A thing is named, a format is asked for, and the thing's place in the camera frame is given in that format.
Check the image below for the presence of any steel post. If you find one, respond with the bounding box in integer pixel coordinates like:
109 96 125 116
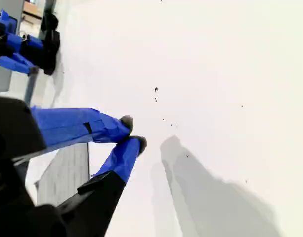
43 0 56 16

